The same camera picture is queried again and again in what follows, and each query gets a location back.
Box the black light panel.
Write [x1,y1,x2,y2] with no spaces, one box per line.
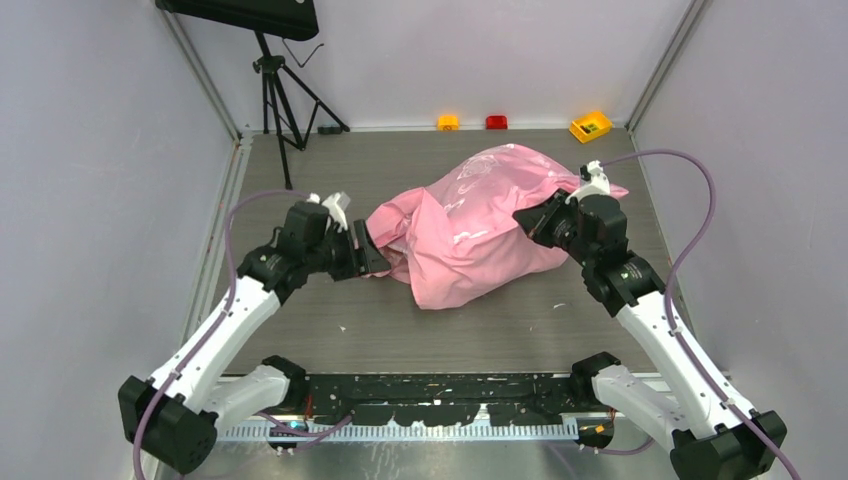
[155,0,319,41]

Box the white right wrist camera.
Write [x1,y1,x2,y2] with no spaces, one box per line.
[566,160,611,204]

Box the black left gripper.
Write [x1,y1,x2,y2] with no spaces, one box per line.
[305,219,390,282]

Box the pink floral pillowcase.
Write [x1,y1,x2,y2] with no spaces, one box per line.
[365,143,629,311]

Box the black camera tripod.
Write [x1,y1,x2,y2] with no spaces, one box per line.
[252,31,351,190]

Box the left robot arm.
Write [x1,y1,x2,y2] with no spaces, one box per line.
[118,192,390,475]

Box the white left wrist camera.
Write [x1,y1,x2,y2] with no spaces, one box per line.
[307,192,351,232]

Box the small black adapter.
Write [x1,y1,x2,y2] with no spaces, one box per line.
[317,125,345,135]

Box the orange toy block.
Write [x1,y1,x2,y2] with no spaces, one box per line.
[436,115,460,131]

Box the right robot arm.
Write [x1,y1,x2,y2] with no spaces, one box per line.
[513,190,787,479]

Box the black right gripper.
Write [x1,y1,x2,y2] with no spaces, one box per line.
[515,187,595,267]

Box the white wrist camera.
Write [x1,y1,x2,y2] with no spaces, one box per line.
[566,160,611,204]
[307,192,351,232]

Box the red toy block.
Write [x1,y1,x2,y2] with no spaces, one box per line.
[485,115,509,130]

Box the yellow toy bin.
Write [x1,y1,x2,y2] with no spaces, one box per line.
[569,111,614,144]

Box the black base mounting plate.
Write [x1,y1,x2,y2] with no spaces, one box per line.
[281,373,611,427]

